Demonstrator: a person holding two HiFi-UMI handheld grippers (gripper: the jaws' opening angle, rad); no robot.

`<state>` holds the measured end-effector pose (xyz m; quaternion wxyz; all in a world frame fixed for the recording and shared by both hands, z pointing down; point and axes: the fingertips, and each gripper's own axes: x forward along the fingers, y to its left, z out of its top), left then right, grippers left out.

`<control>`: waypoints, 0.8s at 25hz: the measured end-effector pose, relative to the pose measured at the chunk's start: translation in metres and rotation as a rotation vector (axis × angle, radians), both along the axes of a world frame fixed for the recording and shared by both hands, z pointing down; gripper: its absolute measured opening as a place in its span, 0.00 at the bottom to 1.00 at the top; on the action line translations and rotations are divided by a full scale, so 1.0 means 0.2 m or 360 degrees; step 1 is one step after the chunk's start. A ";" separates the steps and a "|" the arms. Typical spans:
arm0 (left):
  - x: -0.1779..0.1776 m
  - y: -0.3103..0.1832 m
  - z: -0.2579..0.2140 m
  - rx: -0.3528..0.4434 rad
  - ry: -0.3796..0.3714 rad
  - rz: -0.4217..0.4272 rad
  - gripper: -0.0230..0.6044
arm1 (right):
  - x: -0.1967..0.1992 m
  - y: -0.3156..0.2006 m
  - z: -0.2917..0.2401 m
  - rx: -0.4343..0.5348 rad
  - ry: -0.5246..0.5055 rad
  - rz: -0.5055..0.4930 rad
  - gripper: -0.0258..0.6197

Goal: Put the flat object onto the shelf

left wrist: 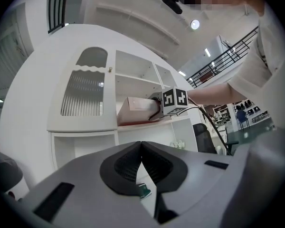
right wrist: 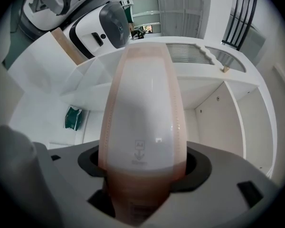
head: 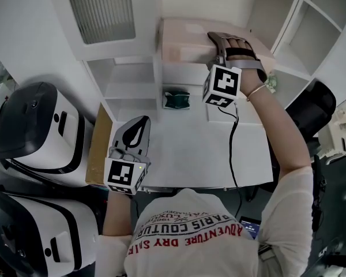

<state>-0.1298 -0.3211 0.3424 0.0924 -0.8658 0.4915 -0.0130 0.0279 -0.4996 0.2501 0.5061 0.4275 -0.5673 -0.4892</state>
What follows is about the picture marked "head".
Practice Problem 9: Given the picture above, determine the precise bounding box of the pale green crumpled item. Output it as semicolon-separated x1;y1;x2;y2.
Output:
264;70;278;94

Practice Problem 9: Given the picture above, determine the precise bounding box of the black office chair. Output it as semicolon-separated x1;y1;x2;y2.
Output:
284;79;337;139

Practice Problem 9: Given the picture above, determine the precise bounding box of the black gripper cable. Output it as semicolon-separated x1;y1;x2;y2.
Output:
217;102;245;222

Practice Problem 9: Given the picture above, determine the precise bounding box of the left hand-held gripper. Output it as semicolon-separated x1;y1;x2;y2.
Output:
103;115;152;196

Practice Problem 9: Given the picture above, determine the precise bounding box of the gold bracelet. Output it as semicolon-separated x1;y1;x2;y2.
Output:
246;84;268;102

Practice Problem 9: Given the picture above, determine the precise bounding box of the white plastic machine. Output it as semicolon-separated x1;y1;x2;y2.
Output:
318;88;346;164

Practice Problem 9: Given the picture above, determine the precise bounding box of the white desk shelf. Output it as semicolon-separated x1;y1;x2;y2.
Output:
47;0;277;125

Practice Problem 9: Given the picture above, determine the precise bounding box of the person's right forearm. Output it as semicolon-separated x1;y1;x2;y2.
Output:
239;69;313;183

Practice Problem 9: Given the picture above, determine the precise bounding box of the pink object box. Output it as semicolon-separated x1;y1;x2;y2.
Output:
156;18;276;66

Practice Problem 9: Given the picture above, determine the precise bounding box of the black smartphone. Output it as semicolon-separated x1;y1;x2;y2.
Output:
238;216;262;241

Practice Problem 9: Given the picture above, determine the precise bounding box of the brown cardboard box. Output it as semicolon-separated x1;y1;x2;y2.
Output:
85;102;114;188

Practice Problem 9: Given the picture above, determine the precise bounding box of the white printed t-shirt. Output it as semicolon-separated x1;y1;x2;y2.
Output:
96;166;315;277

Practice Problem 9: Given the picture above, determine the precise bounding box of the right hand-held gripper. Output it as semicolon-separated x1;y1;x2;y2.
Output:
202;31;268;108

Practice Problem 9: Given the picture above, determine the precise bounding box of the person's right hand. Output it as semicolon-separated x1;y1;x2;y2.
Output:
226;37;259;62

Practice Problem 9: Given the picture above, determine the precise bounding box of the person's left forearm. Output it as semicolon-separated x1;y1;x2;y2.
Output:
103;189;133;237

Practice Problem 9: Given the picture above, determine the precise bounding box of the white and black headset device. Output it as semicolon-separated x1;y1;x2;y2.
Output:
0;187;100;277
0;81;95;188

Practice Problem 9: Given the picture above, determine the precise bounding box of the white cubby bookcase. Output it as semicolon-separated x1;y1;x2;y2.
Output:
270;0;346;109

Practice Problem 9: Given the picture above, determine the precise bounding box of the green crumpled packet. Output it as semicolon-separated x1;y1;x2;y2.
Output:
164;91;191;110

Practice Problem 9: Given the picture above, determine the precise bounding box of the black stand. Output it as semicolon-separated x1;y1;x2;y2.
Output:
310;154;327;234

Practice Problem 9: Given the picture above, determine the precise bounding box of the ribbed glass cabinet door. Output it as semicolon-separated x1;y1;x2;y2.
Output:
64;0;137;46

